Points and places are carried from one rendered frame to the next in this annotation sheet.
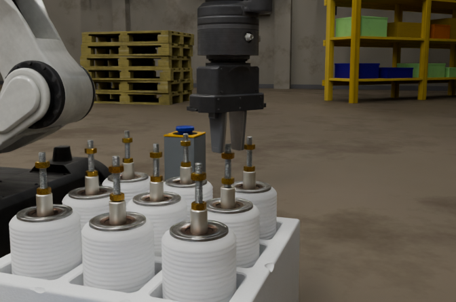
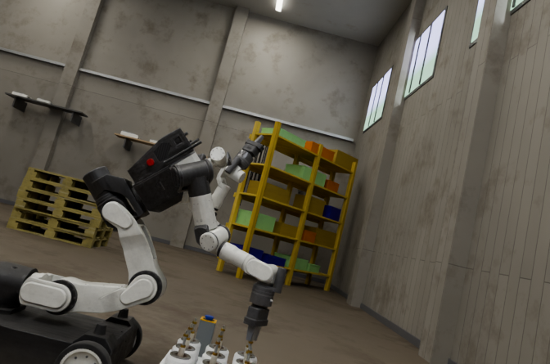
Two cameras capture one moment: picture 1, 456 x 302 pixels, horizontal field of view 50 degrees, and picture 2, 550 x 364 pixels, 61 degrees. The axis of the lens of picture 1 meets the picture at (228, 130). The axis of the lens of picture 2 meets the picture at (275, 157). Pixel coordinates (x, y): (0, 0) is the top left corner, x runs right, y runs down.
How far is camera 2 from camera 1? 126 cm
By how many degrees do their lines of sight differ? 25
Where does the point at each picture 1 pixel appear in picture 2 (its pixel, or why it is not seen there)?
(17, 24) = (146, 251)
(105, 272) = not seen: outside the picture
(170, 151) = (201, 328)
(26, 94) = (146, 289)
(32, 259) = not seen: outside the picture
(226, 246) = not seen: outside the picture
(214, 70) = (257, 310)
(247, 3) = (273, 289)
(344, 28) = (244, 218)
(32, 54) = (150, 267)
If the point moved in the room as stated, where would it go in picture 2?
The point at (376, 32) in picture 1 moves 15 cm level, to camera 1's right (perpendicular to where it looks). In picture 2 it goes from (266, 226) to (275, 229)
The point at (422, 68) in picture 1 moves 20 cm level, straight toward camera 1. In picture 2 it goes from (291, 261) to (292, 262)
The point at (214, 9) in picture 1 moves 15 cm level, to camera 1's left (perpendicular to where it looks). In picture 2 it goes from (263, 289) to (225, 280)
